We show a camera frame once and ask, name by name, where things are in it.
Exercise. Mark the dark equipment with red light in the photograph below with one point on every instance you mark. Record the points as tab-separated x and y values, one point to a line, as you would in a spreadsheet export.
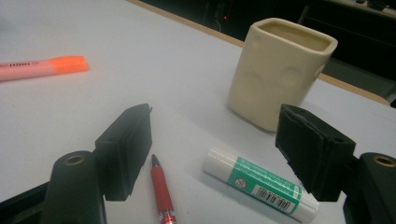
218	15

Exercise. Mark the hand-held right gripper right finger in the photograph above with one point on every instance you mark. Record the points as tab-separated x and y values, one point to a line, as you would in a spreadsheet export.
314	152

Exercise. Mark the cream ceramic cup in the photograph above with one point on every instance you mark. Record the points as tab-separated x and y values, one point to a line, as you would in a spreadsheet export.
267	81

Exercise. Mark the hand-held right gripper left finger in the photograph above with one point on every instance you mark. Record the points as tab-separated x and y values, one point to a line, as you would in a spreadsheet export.
124	149

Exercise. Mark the white green glue stick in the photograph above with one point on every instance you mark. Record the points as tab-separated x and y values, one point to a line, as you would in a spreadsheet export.
264	185

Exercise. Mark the white table cover board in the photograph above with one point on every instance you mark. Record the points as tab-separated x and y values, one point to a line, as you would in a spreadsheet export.
155	46

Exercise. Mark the orange highlighter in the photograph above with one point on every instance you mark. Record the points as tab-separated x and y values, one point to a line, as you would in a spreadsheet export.
46	67

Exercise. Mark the red pen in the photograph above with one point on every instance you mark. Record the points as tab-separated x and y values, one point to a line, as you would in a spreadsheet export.
161	189

